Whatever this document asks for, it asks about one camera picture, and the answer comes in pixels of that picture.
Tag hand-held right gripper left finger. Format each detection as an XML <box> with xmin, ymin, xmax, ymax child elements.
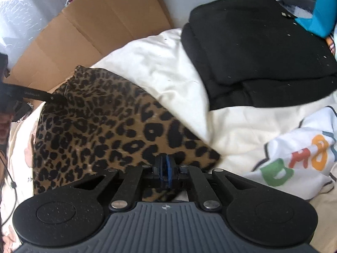
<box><xmin>72</xmin><ymin>155</ymin><xmax>166</xmax><ymax>211</ymax></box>

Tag cream bear print blanket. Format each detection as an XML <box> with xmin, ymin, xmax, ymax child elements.
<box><xmin>0</xmin><ymin>28</ymin><xmax>337</xmax><ymax>253</ymax></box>

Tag black cable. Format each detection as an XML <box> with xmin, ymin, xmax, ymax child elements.
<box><xmin>0</xmin><ymin>148</ymin><xmax>18</xmax><ymax>227</ymax></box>

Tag teal printed blanket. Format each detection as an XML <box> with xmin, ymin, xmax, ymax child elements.
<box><xmin>295</xmin><ymin>0</ymin><xmax>337</xmax><ymax>56</ymax></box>

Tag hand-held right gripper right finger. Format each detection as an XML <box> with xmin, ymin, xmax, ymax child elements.
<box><xmin>166</xmin><ymin>155</ymin><xmax>260</xmax><ymax>211</ymax></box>

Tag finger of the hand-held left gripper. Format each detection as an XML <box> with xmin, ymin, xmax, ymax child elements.
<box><xmin>11</xmin><ymin>85</ymin><xmax>67</xmax><ymax>104</ymax></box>

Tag folded cardboard sheet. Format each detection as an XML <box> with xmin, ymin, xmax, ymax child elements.
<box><xmin>3</xmin><ymin>0</ymin><xmax>174</xmax><ymax>94</ymax></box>

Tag black folded clothes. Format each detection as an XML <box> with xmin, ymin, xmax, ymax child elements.
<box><xmin>182</xmin><ymin>0</ymin><xmax>337</xmax><ymax>111</ymax></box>

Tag leopard print skirt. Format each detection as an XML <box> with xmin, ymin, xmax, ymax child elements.
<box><xmin>32</xmin><ymin>65</ymin><xmax>221</xmax><ymax>203</ymax></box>

